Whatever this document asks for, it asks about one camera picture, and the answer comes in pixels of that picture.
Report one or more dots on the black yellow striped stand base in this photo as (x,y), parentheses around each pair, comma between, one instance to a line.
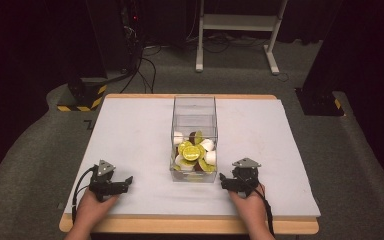
(86,93)

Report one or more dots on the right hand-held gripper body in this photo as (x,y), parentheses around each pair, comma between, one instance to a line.
(246,178)

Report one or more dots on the person's right hand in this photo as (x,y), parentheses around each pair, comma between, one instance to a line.
(250,208)

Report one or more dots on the white foam mat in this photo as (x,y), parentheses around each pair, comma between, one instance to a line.
(136,133)

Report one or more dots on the wooden table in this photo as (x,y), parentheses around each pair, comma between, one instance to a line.
(180,226)

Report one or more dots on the pile of green white capsules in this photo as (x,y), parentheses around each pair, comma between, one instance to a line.
(191,153)

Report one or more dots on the person's left hand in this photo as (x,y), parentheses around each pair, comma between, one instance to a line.
(91,208)

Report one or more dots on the white metal stand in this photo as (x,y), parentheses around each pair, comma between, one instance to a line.
(240,22)

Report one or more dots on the clear plastic box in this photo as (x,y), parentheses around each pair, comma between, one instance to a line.
(194,110)

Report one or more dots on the dark curtain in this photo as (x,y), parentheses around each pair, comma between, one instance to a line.
(20,66)
(366,50)

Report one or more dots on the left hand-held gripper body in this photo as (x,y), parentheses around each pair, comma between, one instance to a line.
(100,186)

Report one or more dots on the dark equipment rack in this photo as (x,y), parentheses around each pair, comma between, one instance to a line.
(131,33)

